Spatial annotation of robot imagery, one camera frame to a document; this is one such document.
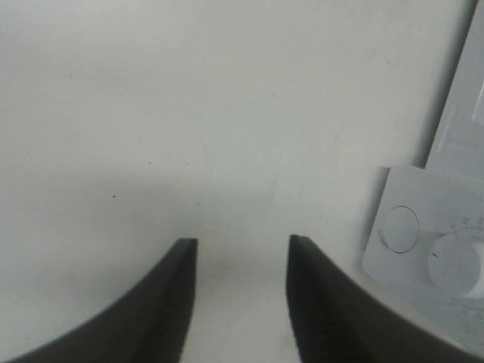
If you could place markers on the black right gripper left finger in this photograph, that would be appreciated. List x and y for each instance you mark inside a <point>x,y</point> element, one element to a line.
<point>149,323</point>

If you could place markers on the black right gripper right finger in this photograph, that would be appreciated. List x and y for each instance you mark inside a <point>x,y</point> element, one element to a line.
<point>334,320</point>

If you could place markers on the white round door button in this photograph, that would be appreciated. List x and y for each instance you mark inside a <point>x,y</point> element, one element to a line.
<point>400,229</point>

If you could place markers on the white round knob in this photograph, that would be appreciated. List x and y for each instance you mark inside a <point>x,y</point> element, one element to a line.
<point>455,264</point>

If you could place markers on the white microwave door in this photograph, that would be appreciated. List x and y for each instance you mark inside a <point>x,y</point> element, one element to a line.
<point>454,139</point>

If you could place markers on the white microwave oven body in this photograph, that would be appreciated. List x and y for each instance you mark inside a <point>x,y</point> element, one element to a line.
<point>444,204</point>

